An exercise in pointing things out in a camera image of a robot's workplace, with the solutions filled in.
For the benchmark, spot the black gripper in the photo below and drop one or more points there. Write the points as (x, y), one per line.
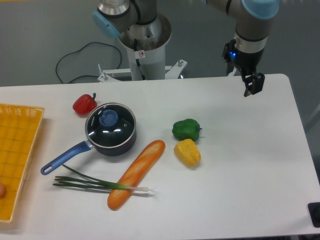
(246, 63)

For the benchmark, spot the glass lid blue knob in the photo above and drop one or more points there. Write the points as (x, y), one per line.
(111, 125)

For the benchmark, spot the dark saucepan blue handle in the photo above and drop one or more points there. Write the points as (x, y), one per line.
(79, 148)

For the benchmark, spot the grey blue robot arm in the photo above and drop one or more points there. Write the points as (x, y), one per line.
(254, 18)

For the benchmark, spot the green bell pepper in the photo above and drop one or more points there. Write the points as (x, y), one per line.
(186, 129)

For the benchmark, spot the yellow bell pepper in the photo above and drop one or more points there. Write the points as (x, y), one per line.
(187, 152)

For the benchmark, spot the orange baguette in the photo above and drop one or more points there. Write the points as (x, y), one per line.
(145, 160)

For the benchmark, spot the black device at table corner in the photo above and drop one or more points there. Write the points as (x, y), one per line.
(314, 212)

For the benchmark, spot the red bell pepper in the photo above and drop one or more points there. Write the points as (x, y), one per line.
(85, 104)

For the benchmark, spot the green spring onion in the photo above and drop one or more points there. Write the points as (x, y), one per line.
(100, 184)

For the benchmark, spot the yellow woven basket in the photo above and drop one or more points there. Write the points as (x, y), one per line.
(19, 126)

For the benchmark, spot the white pedestal base frame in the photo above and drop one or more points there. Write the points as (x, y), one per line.
(115, 75)

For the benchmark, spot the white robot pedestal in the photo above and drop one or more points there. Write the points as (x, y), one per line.
(146, 48)

